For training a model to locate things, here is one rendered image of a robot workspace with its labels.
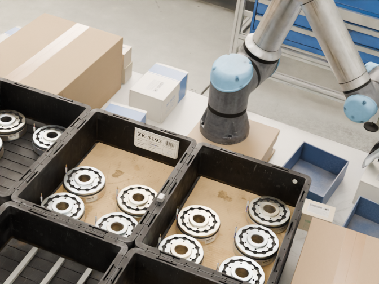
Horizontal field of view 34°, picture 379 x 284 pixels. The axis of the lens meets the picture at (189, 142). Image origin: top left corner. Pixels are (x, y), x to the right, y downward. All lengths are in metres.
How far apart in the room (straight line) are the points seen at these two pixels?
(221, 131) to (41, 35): 0.67
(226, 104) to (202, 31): 2.33
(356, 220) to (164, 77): 0.77
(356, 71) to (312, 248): 0.45
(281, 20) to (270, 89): 1.86
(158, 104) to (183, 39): 1.99
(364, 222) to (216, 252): 0.53
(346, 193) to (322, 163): 0.12
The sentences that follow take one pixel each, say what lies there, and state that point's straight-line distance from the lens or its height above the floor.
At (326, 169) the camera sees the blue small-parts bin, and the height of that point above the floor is 0.71.
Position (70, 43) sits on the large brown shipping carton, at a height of 0.90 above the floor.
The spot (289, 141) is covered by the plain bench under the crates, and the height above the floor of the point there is 0.70.
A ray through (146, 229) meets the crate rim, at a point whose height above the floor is 0.93.
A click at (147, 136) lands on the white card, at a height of 0.90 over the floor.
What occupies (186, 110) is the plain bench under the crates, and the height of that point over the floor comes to 0.70.
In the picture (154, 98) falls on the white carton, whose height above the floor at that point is 0.79.
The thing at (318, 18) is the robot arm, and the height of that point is 1.25.
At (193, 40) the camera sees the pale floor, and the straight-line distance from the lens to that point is 3.97.
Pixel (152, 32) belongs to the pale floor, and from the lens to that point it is 4.02.
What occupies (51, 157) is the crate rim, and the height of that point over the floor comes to 0.93.
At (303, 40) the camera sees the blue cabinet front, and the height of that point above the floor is 0.37.
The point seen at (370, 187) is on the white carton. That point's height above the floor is 0.78.
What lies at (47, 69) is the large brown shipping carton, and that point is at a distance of 1.91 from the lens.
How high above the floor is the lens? 1.91
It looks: 38 degrees down
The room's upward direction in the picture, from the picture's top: 7 degrees clockwise
